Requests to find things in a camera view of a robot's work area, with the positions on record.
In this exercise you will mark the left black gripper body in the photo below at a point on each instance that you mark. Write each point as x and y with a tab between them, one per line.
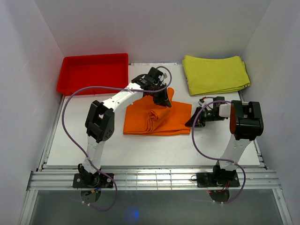
158	97

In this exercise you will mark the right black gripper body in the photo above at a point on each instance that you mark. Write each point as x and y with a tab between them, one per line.
204	116

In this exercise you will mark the orange trousers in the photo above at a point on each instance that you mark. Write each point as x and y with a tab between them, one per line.
143	117

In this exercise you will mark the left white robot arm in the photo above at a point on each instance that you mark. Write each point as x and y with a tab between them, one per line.
101	117

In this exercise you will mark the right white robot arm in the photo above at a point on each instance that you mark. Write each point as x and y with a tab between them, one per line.
245	124

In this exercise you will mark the folded yellow trousers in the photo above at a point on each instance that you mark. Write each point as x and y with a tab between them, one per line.
214	76

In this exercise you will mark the red plastic tray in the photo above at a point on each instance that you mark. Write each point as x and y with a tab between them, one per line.
110	70

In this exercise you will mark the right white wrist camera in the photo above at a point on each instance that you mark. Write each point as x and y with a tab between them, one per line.
203	101

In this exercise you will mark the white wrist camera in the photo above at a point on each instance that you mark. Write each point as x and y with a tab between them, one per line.
203	101
162	77

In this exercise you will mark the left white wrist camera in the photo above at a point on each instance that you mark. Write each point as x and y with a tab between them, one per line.
162	77

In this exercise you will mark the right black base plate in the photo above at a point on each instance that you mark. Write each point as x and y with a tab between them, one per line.
207	180

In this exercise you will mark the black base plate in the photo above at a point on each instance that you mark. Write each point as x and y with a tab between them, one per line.
105	181
207	180

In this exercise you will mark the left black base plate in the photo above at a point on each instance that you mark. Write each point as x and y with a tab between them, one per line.
105	181

